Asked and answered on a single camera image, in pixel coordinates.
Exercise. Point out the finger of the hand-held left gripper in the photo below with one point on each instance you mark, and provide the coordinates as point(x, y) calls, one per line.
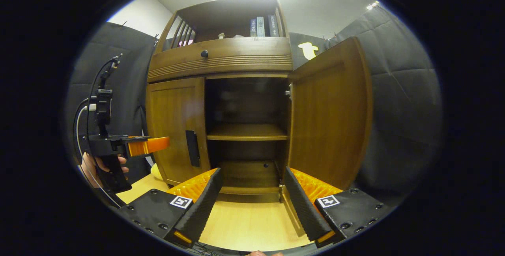
point(154, 144)

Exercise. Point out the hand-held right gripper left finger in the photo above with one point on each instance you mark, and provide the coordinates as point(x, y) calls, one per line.
point(205, 200)

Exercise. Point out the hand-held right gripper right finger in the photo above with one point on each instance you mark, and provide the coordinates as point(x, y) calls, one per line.
point(302, 204)

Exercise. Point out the wooden shoe cabinet door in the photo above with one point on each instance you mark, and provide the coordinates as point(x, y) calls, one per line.
point(169, 129)
point(331, 118)

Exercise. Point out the wooden double-door shoe cabinet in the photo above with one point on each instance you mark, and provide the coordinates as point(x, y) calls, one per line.
point(225, 11)

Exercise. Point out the metal door hinge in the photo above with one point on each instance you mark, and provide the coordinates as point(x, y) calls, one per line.
point(282, 189)
point(289, 91)

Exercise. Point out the wooden cabinet drawer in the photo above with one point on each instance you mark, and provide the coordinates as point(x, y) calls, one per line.
point(244, 51)

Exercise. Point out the wooden inner shelf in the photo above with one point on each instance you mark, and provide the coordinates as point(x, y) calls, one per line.
point(246, 131)

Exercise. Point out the black drawer knob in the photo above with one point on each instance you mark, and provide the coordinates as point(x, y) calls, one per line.
point(204, 54)

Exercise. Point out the black backdrop cloth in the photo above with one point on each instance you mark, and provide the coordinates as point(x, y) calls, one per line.
point(402, 110)

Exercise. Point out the dark blue book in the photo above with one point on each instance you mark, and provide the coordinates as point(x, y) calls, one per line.
point(253, 28)

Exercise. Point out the grey book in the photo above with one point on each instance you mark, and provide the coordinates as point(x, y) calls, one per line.
point(260, 27)

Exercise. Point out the small ceiling light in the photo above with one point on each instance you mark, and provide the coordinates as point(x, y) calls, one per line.
point(373, 4)

